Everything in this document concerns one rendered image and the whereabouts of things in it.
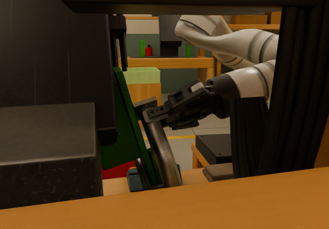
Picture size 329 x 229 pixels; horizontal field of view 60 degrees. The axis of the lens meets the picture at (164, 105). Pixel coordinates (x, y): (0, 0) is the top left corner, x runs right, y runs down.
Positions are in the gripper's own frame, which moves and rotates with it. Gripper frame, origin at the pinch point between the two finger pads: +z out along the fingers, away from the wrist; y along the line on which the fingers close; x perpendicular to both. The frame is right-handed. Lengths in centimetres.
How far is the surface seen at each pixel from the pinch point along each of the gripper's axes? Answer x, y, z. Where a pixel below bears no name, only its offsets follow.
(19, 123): 3.0, 16.3, 15.5
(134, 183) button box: -0.2, -35.8, 7.7
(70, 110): 1.3, 12.8, 10.8
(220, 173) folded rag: 4.7, -39.3, -16.5
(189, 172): 0.1, -45.4, -9.1
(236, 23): -307, -361, -253
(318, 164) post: 18.1, 19.9, -9.2
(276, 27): -271, -362, -320
